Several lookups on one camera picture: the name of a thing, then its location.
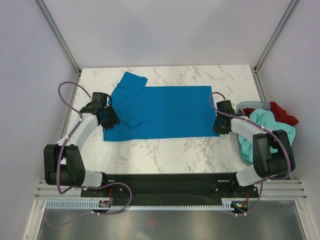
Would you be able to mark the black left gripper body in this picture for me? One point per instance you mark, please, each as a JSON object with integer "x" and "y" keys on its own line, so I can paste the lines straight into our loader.
{"x": 110, "y": 118}

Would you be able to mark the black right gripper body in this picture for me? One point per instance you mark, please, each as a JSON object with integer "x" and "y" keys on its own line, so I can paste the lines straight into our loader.
{"x": 217, "y": 127}

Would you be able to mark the blue t shirt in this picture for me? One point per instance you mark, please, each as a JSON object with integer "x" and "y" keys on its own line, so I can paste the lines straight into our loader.
{"x": 160, "y": 112}

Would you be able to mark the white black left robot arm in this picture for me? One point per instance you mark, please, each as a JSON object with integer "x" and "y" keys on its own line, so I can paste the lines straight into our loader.
{"x": 63, "y": 163}

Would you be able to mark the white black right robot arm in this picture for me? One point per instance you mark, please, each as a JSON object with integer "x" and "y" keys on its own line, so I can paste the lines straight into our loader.
{"x": 272, "y": 155}

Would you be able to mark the teal t shirt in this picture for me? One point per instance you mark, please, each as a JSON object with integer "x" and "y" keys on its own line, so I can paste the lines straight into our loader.
{"x": 266, "y": 119}

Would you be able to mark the translucent blue plastic basket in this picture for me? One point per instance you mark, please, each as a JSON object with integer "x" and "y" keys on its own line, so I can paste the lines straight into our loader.
{"x": 259, "y": 113}

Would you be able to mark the red t shirt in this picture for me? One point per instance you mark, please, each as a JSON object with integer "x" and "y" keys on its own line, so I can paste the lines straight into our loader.
{"x": 280, "y": 114}

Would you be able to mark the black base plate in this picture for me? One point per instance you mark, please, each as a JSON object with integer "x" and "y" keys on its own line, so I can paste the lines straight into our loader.
{"x": 125, "y": 179}

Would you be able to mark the white slotted cable duct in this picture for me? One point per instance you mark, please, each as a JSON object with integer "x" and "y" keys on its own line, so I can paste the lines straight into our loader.
{"x": 99, "y": 205}

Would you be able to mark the aluminium left corner post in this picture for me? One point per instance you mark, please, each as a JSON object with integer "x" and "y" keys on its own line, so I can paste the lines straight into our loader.
{"x": 58, "y": 35}

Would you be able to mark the aluminium corner post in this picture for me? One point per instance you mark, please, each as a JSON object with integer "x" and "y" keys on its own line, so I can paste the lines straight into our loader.
{"x": 276, "y": 33}
{"x": 58, "y": 35}

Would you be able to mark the aluminium right corner post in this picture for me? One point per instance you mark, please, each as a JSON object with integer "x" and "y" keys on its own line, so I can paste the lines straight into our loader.
{"x": 276, "y": 33}

